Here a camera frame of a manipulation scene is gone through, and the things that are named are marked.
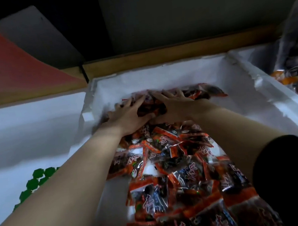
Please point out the person's left hand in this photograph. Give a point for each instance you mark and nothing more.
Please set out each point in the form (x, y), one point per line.
(127, 117)

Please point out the person's right hand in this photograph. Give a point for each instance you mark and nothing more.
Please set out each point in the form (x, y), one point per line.
(183, 105)

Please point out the pile of dark red packets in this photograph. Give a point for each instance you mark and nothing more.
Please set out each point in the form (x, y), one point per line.
(171, 162)

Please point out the person's left forearm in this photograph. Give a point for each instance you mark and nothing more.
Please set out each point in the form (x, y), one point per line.
(46, 201)

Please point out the green leaf-pattern sheet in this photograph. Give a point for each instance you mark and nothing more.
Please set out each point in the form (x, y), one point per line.
(36, 181)

